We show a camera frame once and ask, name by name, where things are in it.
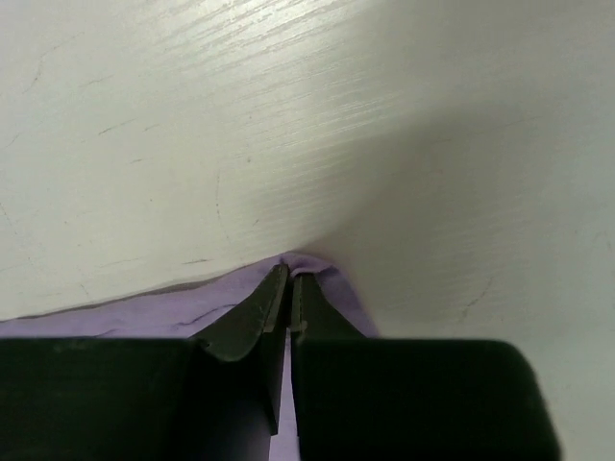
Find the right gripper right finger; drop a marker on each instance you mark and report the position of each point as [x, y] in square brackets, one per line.
[363, 398]

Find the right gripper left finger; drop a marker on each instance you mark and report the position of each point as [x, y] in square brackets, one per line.
[214, 395]

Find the purple t-shirt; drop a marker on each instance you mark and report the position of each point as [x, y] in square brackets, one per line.
[178, 314]

